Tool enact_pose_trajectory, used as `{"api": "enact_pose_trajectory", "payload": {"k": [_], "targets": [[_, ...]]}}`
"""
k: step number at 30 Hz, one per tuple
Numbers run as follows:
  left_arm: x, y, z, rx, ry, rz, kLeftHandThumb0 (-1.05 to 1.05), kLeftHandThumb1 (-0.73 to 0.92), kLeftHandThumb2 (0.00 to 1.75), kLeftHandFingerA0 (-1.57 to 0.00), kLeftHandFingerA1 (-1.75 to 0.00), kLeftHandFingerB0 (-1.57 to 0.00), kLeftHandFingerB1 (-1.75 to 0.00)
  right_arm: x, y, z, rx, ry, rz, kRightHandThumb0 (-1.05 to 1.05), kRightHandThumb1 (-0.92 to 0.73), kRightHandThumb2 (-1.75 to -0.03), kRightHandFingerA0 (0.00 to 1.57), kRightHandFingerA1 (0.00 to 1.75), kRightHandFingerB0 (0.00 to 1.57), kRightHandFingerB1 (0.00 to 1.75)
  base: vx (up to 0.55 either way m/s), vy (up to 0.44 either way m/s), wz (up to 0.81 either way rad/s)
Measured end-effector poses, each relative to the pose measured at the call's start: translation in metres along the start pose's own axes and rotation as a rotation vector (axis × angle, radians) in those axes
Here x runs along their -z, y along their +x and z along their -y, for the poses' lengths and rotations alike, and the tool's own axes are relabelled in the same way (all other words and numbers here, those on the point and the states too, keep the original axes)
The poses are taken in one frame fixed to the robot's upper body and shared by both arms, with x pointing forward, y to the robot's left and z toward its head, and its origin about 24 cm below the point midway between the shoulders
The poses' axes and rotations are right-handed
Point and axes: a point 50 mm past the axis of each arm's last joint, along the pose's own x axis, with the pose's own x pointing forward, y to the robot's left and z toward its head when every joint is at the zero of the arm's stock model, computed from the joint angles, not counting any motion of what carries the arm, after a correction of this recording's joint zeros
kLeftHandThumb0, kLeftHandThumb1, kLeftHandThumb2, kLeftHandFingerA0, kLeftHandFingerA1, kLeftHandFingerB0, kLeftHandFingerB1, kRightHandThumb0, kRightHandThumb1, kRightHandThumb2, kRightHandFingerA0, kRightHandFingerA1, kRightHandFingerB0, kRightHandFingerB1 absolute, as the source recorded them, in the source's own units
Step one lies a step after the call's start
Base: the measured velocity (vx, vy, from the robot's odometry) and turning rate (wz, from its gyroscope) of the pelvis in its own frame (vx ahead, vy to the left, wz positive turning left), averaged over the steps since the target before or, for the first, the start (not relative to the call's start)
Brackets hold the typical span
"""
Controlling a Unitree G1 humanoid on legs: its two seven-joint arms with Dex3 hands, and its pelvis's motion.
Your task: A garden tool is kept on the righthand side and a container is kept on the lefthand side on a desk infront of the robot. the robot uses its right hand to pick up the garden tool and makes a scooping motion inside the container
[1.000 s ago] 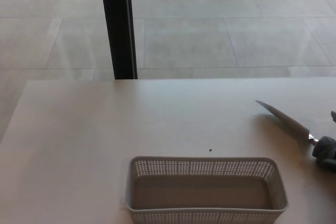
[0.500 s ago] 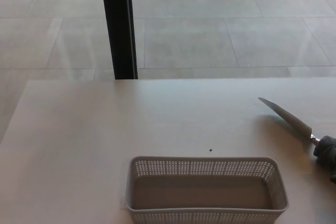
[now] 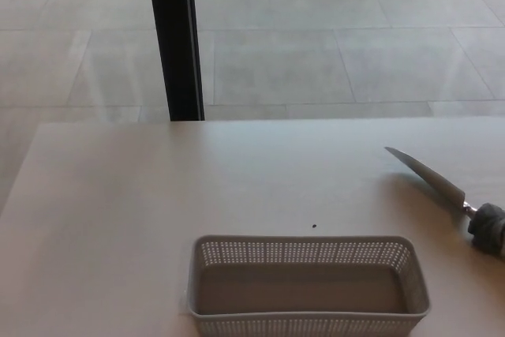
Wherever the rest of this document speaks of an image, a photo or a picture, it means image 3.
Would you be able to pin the grey perforated plastic basket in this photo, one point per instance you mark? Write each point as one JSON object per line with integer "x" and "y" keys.
{"x": 307, "y": 321}

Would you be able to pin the black vertical frame post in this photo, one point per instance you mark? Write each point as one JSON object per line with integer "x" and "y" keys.
{"x": 173, "y": 37}

